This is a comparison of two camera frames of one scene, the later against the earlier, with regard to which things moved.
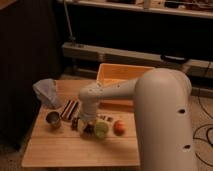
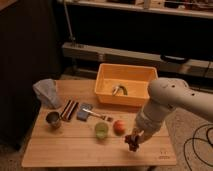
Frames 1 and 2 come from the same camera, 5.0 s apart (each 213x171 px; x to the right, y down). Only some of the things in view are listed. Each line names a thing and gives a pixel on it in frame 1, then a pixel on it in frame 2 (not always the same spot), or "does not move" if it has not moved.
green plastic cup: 101,129 does not move
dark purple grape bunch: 88,128 -> 132,141
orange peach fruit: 119,127 does not move
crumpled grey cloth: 46,91 does not move
